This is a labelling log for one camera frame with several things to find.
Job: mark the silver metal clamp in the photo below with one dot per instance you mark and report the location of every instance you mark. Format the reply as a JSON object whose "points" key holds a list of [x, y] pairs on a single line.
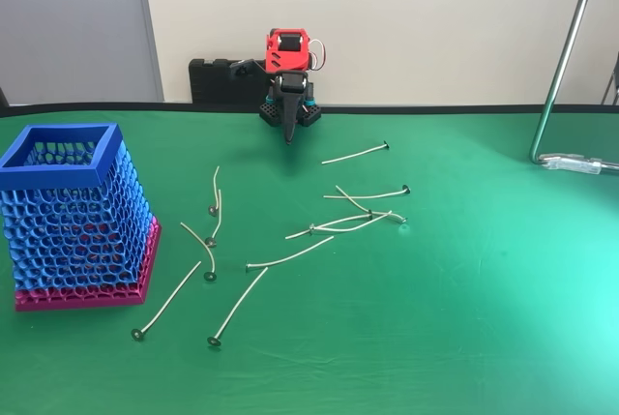
{"points": [[575, 163]]}

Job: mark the black plastic tool case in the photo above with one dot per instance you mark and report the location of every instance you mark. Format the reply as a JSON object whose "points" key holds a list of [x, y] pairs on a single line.
{"points": [[213, 86]]}

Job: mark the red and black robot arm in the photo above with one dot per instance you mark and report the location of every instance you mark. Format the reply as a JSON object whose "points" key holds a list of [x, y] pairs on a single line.
{"points": [[290, 59]]}

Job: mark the blue and magenta mesh basket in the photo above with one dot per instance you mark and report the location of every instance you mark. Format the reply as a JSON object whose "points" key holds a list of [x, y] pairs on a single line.
{"points": [[58, 175]]}

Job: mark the camera circuit board black bracket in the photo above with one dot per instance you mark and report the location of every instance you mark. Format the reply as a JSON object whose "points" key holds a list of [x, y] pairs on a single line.
{"points": [[242, 69]]}

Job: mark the white candle wick metal base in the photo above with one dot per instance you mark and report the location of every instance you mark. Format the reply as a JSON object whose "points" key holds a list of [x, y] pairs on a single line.
{"points": [[338, 218], [214, 341], [212, 211], [209, 242], [348, 197], [290, 257], [138, 335], [367, 218], [358, 153], [210, 276], [404, 219]]}

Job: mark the dark chair frame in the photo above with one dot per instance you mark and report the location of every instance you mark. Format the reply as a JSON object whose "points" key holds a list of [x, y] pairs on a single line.
{"points": [[616, 76]]}

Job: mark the black perforated block teal knob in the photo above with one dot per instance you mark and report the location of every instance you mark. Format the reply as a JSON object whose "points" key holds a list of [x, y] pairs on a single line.
{"points": [[270, 114], [311, 115]]}

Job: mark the green cloth table cover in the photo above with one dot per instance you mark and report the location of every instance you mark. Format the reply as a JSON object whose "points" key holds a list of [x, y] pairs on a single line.
{"points": [[435, 313]]}

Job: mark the grey partition panel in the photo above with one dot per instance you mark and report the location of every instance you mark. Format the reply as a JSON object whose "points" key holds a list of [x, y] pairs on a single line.
{"points": [[67, 23]]}

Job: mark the chrome bent tube stand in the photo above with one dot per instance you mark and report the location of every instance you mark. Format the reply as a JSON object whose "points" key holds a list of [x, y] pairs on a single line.
{"points": [[561, 67]]}

